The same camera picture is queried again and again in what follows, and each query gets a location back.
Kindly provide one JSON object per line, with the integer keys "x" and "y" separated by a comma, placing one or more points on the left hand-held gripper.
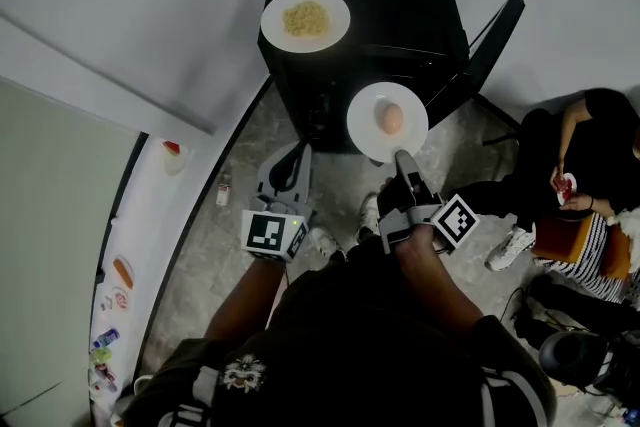
{"x": 265, "y": 232}

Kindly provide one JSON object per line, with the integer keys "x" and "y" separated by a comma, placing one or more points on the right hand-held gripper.
{"x": 455, "y": 222}

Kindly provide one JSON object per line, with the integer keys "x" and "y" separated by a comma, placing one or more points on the brown egg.
{"x": 389, "y": 117}

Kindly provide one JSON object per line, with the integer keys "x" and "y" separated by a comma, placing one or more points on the white round plate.
{"x": 272, "y": 22}
{"x": 362, "y": 135}

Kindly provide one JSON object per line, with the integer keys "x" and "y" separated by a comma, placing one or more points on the yellow noodles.
{"x": 306, "y": 18}

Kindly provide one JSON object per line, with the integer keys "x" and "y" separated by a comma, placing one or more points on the person's left forearm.
{"x": 245, "y": 300}

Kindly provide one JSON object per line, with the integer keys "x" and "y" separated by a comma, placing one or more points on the person's right forearm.
{"x": 435, "y": 280}

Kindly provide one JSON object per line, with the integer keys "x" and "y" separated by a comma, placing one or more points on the small red white carton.
{"x": 224, "y": 192}

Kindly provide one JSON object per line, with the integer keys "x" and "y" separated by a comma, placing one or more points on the person's right shoe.
{"x": 370, "y": 217}

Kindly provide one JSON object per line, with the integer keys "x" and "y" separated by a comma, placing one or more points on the person's left shoe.
{"x": 325, "y": 242}

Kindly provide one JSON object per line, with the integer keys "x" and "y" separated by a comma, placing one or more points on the white cup with red fruit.
{"x": 174, "y": 159}

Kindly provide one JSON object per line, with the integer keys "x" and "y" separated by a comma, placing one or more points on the orange stool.
{"x": 560, "y": 235}

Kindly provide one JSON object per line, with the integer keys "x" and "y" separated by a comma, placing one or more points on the person's dark printed shirt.
{"x": 350, "y": 345}

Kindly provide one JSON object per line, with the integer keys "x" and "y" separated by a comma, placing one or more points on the toy hot dog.
{"x": 123, "y": 273}

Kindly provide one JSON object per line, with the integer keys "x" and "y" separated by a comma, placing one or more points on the round red white toy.
{"x": 121, "y": 300}

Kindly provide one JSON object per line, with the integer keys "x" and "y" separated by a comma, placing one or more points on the black white striped cloth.
{"x": 595, "y": 265}

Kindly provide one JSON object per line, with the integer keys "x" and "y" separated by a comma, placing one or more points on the black bag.
{"x": 575, "y": 310}

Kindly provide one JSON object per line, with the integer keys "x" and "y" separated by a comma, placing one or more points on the white fluffy cloth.
{"x": 627, "y": 220}

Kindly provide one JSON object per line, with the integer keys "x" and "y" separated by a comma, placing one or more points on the small blue bottle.
{"x": 106, "y": 338}

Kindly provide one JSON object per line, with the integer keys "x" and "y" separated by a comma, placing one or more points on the white bowl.
{"x": 142, "y": 380}

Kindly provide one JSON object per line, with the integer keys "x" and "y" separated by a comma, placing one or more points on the black round device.
{"x": 570, "y": 355}

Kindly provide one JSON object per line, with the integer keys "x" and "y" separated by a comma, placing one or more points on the pale green roller blind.
{"x": 45, "y": 240}
{"x": 40, "y": 415}

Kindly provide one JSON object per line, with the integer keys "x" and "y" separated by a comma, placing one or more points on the green toy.
{"x": 100, "y": 356}

